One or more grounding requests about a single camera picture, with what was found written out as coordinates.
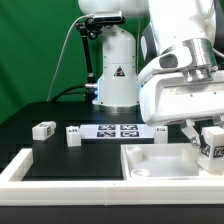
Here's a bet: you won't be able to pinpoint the white camera cable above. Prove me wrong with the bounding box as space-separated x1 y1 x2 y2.
46 13 94 102

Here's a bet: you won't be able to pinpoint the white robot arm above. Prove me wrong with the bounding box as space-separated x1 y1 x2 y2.
78 0 224 145

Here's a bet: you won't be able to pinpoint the white U-shaped fence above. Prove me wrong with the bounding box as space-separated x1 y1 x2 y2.
0 148 224 206

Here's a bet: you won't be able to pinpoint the grey camera on mount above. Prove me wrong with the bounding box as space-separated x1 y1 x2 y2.
93 11 125 24

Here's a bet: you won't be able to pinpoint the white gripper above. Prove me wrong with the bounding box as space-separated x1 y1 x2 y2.
139 71 224 148

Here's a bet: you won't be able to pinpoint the white square tabletop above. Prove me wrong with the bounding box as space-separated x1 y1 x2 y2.
121 143 224 180

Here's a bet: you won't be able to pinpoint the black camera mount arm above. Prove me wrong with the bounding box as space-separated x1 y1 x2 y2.
75 18 102 84

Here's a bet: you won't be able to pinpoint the black cables at base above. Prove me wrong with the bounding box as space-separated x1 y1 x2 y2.
49 83 98 103

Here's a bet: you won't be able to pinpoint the white marker base plate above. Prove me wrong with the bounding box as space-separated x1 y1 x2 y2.
80 124 155 140

